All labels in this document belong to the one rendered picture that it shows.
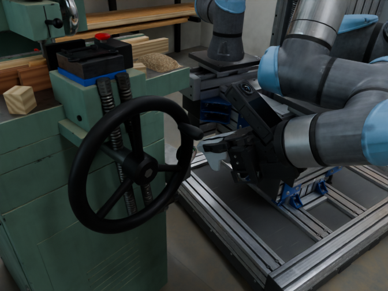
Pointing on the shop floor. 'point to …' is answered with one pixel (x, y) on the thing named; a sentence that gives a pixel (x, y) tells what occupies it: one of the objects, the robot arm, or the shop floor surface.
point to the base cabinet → (86, 240)
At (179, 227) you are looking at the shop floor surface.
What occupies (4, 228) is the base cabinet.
